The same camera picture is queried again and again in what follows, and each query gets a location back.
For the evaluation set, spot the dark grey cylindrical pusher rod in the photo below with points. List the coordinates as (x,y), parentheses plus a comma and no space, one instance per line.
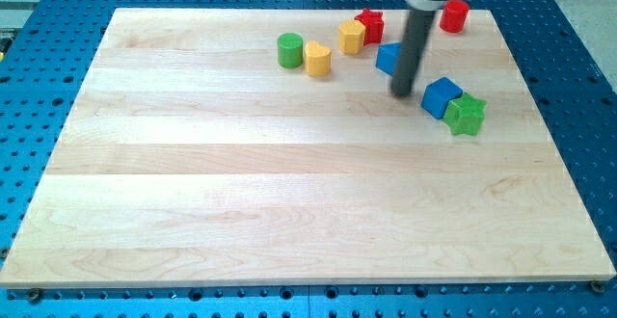
(415,36)

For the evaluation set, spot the blue triangle block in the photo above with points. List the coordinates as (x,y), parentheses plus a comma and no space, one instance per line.
(387,56)

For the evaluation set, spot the blue cube block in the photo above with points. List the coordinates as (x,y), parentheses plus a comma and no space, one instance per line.
(437,96)

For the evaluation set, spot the red cylinder block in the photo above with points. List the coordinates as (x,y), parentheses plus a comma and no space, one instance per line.
(454,16)

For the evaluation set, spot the red star block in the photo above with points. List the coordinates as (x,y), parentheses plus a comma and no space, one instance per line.
(374,25)

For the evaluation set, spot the yellow hexagon block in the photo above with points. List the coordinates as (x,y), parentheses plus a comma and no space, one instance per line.
(350,40)

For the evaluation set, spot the green star block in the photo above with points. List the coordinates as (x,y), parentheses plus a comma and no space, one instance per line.
(464,115)

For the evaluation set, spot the yellow heart block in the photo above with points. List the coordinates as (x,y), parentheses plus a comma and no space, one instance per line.
(318,59)

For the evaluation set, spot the green cylinder block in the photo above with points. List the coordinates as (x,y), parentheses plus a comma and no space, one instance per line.
(290,50)

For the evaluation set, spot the light wooden board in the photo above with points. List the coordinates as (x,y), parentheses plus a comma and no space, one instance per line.
(190,158)

